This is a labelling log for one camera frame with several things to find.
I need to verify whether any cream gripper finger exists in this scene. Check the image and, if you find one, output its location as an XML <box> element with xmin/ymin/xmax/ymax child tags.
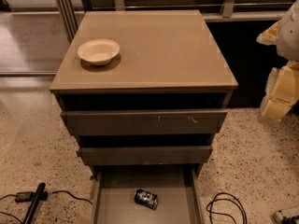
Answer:
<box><xmin>256</xmin><ymin>21</ymin><xmax>280</xmax><ymax>46</ymax></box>
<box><xmin>258</xmin><ymin>61</ymin><xmax>299</xmax><ymax>122</ymax></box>

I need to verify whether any blue pepsi can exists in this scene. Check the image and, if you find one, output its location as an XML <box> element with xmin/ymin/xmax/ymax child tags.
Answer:
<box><xmin>134</xmin><ymin>189</ymin><xmax>159</xmax><ymax>210</ymax></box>

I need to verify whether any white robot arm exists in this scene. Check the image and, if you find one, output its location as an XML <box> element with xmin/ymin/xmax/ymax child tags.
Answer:
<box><xmin>256</xmin><ymin>0</ymin><xmax>299</xmax><ymax>124</ymax></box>

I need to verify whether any grey drawer cabinet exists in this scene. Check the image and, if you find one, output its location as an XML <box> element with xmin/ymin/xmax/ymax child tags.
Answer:
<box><xmin>50</xmin><ymin>10</ymin><xmax>237</xmax><ymax>175</ymax></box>

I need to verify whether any grey open bottom drawer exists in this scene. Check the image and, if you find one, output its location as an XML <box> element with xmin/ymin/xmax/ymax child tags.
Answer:
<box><xmin>91</xmin><ymin>165</ymin><xmax>204</xmax><ymax>224</ymax></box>

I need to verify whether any grey top drawer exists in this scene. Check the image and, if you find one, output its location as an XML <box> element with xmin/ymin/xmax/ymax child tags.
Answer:
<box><xmin>61</xmin><ymin>109</ymin><xmax>227</xmax><ymax>136</ymax></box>

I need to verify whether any grey middle drawer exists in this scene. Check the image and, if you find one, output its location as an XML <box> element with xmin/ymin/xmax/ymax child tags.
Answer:
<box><xmin>77</xmin><ymin>146</ymin><xmax>212</xmax><ymax>166</ymax></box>

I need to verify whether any metal shelf rack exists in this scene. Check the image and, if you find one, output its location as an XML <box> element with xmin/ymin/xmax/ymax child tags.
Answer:
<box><xmin>58</xmin><ymin>0</ymin><xmax>296</xmax><ymax>30</ymax></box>

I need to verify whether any white power strip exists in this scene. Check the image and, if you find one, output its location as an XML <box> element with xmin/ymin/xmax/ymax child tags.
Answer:
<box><xmin>273</xmin><ymin>206</ymin><xmax>299</xmax><ymax>224</ymax></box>

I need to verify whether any white paper bowl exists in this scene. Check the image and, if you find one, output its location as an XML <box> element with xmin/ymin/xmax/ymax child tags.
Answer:
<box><xmin>78</xmin><ymin>39</ymin><xmax>120</xmax><ymax>66</ymax></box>

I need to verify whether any black rod on floor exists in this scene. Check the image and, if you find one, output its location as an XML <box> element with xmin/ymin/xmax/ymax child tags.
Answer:
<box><xmin>23</xmin><ymin>183</ymin><xmax>48</xmax><ymax>224</ymax></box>

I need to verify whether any black power adapter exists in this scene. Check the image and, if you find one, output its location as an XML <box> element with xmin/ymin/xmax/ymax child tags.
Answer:
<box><xmin>15</xmin><ymin>191</ymin><xmax>33</xmax><ymax>203</ymax></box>

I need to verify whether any black coiled cable right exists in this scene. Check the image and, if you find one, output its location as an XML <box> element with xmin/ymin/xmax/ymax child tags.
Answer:
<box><xmin>206</xmin><ymin>192</ymin><xmax>248</xmax><ymax>224</ymax></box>

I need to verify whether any black cable left floor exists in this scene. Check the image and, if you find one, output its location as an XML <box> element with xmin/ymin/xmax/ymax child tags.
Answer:
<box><xmin>0</xmin><ymin>189</ymin><xmax>93</xmax><ymax>224</ymax></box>

